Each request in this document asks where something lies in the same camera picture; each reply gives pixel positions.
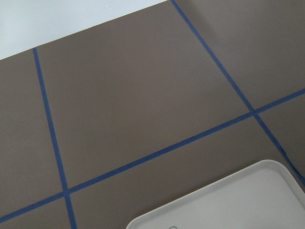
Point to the white cup tray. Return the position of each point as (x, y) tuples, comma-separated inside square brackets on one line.
[(262, 196)]

